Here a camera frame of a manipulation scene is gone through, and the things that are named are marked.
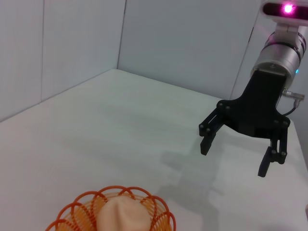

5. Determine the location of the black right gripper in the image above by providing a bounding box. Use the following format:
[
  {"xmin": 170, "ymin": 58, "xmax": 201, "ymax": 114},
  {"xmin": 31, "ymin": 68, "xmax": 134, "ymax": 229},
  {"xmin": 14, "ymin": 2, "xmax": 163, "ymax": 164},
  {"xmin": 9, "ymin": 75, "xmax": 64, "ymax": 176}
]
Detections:
[{"xmin": 198, "ymin": 69, "xmax": 291, "ymax": 178}]

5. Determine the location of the pale beige steamed bun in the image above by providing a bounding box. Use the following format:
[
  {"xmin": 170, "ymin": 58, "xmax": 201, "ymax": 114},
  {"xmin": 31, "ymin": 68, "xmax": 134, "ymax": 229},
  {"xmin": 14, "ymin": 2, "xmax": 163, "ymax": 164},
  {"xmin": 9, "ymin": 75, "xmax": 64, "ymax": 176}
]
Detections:
[{"xmin": 96, "ymin": 193, "xmax": 154, "ymax": 231}]

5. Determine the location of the orange wire basket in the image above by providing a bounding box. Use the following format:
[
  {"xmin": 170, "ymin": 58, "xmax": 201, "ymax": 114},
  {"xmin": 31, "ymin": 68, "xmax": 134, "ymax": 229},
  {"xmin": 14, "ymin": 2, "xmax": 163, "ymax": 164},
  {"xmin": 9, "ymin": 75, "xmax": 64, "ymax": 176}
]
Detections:
[{"xmin": 44, "ymin": 185, "xmax": 178, "ymax": 231}]

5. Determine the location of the right arm cable with plug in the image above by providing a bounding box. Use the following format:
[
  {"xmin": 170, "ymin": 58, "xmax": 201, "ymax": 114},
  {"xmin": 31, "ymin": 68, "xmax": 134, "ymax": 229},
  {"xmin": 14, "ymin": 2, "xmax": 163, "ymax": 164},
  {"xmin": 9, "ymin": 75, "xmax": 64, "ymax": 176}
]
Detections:
[{"xmin": 276, "ymin": 88, "xmax": 306, "ymax": 118}]

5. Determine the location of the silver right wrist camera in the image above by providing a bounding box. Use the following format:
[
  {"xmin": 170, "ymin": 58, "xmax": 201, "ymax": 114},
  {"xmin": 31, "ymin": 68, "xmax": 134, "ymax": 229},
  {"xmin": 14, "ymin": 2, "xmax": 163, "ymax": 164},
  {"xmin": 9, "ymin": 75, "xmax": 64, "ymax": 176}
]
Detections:
[{"xmin": 261, "ymin": 0, "xmax": 308, "ymax": 39}]

